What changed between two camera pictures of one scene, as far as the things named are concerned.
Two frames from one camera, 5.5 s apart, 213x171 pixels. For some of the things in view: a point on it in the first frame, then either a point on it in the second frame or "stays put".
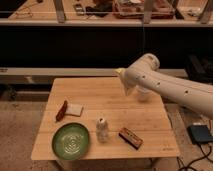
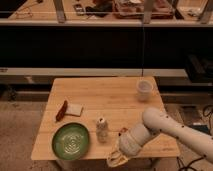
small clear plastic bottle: [102, 130] stays put
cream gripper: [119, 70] → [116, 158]
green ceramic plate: [70, 141] stays put
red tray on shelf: [134, 9] stays put
